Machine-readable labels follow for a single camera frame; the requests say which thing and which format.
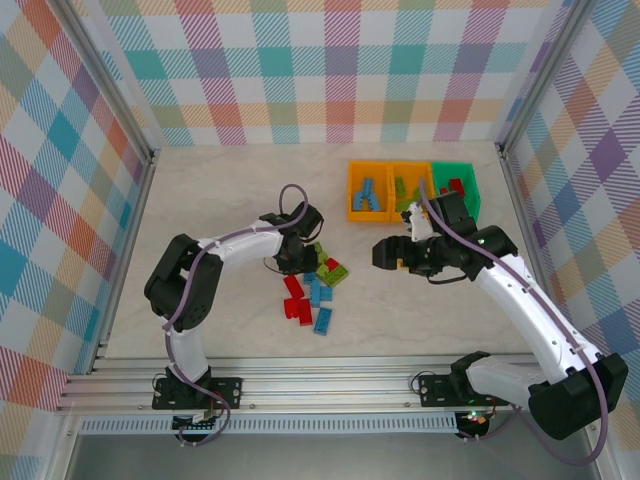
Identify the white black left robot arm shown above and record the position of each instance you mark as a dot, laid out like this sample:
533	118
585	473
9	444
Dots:
240	245

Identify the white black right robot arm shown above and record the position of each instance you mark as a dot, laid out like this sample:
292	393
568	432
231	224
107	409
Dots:
525	310

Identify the square red lego brick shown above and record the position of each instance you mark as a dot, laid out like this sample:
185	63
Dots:
290	306

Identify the green plastic bin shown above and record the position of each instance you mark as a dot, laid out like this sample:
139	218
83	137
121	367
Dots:
470	175

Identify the small circuit board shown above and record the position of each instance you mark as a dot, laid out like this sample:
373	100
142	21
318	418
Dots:
195	419
475	419

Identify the aluminium side rail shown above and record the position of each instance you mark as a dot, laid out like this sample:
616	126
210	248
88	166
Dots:
515	190
127	250

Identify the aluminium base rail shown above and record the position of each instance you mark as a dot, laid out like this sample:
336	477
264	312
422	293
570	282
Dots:
325	385

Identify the aluminium frame post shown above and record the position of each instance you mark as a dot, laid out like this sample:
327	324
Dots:
117	82
536	75

